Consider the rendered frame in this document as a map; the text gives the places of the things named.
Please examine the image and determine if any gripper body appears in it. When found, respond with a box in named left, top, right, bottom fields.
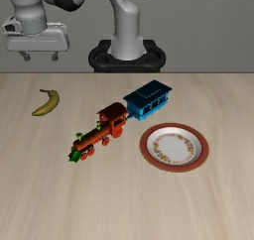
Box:
left=1, top=15, right=70, bottom=53

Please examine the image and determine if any yellow banana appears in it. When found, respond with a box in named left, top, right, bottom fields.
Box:
left=31, top=88, right=61, bottom=117

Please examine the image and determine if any red-rimmed white plate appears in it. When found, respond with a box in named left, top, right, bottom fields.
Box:
left=139, top=122, right=210, bottom=174

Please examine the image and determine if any red toy locomotive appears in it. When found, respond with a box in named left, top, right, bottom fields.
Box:
left=67, top=101, right=129, bottom=164

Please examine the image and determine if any blue toy train wagon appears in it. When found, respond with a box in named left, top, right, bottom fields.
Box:
left=123, top=79, right=174, bottom=122

